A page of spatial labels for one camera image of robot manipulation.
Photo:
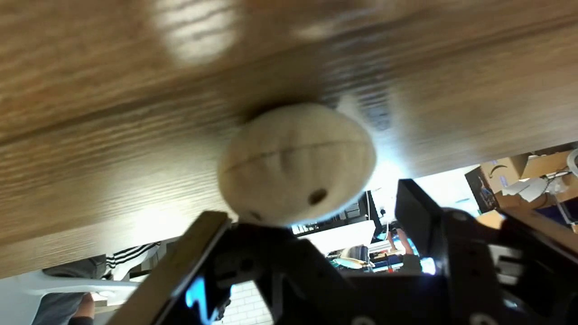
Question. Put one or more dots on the stack of cardboard boxes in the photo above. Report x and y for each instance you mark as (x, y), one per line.
(519, 180)

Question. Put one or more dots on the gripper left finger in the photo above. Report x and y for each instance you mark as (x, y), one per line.
(275, 262)

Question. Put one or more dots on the white plastic chair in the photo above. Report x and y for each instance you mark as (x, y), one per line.
(67, 285)

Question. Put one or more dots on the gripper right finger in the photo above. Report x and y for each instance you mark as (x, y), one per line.
(469, 253)

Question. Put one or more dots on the beige round plush toy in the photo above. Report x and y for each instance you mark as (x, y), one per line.
(295, 164)

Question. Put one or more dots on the person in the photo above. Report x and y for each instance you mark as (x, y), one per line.
(54, 309)

